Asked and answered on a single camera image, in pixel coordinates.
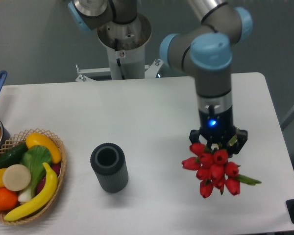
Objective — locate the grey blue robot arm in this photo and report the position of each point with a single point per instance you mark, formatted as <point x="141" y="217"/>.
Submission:
<point x="204" y="54"/>

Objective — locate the dark red vegetable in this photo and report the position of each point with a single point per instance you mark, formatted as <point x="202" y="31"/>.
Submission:
<point x="56" y="168"/>

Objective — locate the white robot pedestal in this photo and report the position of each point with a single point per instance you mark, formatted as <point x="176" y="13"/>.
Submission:
<point x="125" y="46"/>

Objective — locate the beige round slice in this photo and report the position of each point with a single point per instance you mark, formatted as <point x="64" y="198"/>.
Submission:
<point x="16" y="177"/>

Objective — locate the green bok choy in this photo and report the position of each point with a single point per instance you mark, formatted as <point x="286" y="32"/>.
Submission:
<point x="33" y="160"/>

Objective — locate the orange fruit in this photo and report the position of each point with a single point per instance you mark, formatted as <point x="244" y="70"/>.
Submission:
<point x="8" y="199"/>

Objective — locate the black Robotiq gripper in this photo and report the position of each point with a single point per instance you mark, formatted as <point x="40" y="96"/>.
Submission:
<point x="219" y="129"/>

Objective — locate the red tulip bouquet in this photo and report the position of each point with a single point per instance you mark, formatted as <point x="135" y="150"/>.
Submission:
<point x="215" y="171"/>

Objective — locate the green cucumber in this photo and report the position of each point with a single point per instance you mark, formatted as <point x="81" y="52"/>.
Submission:
<point x="13" y="156"/>

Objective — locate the dark grey ribbed vase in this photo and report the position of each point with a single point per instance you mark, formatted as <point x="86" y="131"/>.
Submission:
<point x="109" y="165"/>

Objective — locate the woven wicker basket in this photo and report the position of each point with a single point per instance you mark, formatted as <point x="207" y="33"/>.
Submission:
<point x="20" y="138"/>

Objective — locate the yellow banana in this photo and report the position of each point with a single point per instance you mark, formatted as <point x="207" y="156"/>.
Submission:
<point x="39" y="200"/>

